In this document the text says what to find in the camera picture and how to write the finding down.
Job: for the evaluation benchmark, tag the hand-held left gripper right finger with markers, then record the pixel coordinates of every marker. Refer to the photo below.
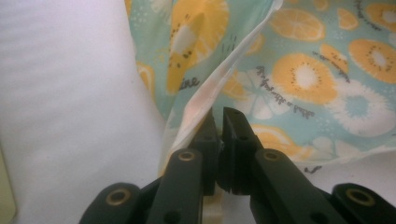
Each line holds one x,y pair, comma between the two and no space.
238,149

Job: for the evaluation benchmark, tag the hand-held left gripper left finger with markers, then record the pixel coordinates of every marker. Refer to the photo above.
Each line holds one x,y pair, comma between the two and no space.
209,146

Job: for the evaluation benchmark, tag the fruit print cloth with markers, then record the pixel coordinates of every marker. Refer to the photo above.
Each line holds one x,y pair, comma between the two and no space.
305,77

